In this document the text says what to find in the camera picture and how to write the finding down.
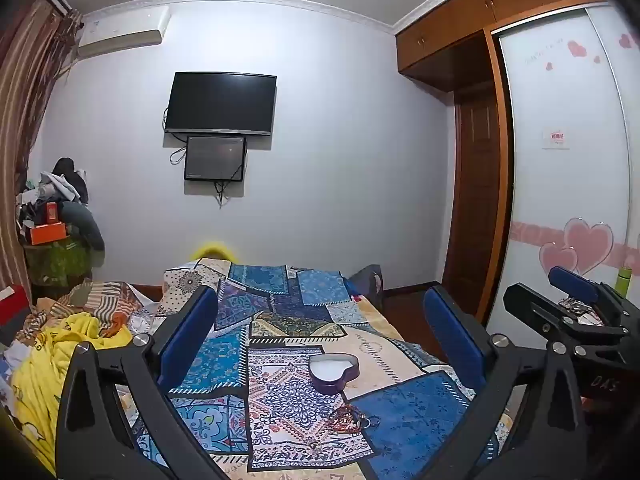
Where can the small black monitor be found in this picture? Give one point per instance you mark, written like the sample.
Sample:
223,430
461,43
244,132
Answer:
215,157

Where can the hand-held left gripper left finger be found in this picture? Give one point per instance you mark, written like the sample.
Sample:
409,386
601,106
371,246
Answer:
187,330

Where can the yellow blanket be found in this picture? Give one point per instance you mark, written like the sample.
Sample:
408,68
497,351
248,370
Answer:
45,370

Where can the dark bag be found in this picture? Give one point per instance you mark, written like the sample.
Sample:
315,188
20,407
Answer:
367,282

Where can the purple heart-shaped tin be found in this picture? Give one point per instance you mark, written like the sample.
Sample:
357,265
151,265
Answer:
325,384

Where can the green bottle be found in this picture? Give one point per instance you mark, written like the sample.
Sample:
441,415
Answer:
622,282

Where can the red fabric cushion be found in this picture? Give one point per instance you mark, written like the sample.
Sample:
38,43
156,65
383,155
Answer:
12,307

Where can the small red box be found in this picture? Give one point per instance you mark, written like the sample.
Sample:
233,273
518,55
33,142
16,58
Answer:
52,212

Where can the blue patchwork bedsheet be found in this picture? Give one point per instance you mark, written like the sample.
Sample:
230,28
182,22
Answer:
280,395

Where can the orange box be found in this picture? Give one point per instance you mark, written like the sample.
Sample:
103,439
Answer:
47,234

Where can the green cloth-covered stand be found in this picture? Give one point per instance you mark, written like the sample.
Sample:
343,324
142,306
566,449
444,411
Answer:
57,265

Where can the brown wooden door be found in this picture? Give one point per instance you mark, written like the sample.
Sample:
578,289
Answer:
475,185

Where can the wooden wardrobe cabinet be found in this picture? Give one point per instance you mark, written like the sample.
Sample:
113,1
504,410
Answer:
450,25

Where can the yellow plastic chair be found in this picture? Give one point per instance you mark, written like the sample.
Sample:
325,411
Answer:
212,249

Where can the black wall television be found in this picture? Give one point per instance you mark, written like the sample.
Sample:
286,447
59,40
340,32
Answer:
220,102

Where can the pile of clothes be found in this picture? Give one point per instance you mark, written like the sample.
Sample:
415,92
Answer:
65,185

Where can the brown striped curtain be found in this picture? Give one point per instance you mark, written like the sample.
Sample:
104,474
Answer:
25,110

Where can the white air conditioner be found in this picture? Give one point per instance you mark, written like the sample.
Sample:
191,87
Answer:
120,30

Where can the red and white door sticker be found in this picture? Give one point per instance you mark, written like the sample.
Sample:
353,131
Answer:
556,140

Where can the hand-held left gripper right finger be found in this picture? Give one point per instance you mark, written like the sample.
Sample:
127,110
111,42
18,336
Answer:
450,330

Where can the striped patterned quilt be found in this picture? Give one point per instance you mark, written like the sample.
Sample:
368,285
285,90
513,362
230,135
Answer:
100,300

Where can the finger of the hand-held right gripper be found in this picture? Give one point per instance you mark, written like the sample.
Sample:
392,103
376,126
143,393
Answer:
535,310
572,282

